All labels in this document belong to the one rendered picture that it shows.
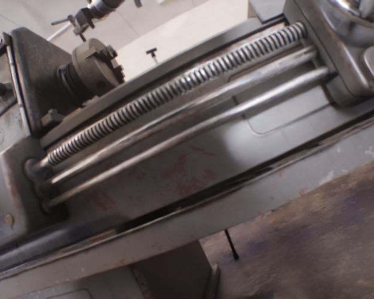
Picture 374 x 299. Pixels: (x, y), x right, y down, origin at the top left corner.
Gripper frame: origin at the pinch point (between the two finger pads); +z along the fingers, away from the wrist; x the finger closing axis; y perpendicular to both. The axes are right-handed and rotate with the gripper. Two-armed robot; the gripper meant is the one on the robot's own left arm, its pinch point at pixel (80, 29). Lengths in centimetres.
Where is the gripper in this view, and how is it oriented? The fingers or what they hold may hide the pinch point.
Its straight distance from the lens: 106.6
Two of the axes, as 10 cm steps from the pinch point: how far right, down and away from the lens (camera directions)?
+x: 3.8, -6.2, 6.9
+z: -7.9, 1.7, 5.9
